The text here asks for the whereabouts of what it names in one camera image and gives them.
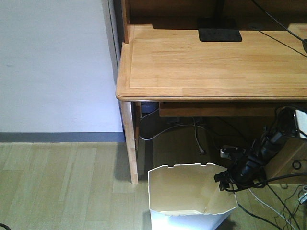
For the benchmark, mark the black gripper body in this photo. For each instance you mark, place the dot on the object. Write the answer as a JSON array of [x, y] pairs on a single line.
[[244, 173]]

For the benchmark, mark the white octagonal trash bin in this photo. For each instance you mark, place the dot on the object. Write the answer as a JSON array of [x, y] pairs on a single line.
[[186, 197]]

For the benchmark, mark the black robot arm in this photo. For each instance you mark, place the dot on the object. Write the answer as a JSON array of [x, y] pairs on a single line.
[[291, 123]]

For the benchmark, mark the white power strip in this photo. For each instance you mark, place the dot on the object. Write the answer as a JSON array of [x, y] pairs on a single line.
[[226, 153]]

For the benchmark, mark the wooden drawer cabinet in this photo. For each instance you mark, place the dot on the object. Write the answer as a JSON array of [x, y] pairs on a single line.
[[281, 164]]

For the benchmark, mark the wooden desk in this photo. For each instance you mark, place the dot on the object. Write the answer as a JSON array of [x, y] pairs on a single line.
[[162, 60]]

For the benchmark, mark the black monitor stand base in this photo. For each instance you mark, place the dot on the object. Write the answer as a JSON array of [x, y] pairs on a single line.
[[218, 28]]

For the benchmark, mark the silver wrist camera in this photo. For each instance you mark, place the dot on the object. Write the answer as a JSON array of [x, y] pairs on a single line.
[[229, 151]]

